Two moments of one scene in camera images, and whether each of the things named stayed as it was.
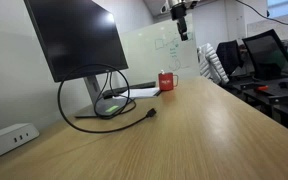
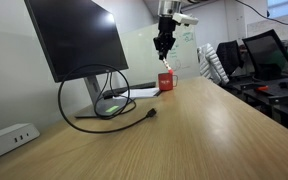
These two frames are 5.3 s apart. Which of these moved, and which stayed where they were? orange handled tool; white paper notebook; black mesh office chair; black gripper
Moved: black gripper
Stayed: white paper notebook; black mesh office chair; orange handled tool
